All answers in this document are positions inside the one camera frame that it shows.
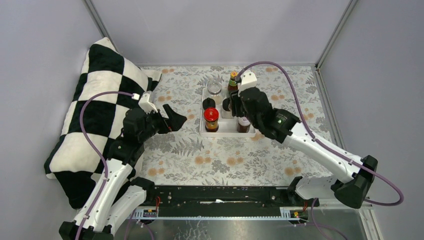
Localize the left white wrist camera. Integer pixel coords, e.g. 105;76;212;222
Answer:
131;91;158;114

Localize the green label sauce bottle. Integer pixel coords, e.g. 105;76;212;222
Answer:
227;71;238;97

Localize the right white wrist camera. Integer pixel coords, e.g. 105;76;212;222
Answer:
235;70;258;94

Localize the black cap white bean jar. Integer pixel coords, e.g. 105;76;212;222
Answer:
202;97;216;111

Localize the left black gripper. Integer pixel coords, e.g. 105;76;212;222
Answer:
138;104;188;144

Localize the black white checkered pillow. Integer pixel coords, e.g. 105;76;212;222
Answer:
44;37;162;210

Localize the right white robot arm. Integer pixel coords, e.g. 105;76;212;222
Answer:
229;87;378;209

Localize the clear glass jar metal rim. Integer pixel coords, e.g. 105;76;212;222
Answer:
205;80;224;106

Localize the large black lid jar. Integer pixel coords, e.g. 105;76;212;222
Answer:
221;97;233;119

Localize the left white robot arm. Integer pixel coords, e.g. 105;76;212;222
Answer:
59;104;187;240

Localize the white lid brown jar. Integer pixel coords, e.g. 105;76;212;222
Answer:
237;117;251;133

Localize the floral table mat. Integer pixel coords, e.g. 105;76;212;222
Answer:
136;65;331;186

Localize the red lid sauce jar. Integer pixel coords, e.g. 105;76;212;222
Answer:
203;107;219;132

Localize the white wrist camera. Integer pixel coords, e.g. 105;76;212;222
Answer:
131;91;158;114
235;70;258;94

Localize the white plastic organizer tray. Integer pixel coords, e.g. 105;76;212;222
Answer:
198;87;259;138

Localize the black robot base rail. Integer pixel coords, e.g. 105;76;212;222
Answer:
133;185;320;222

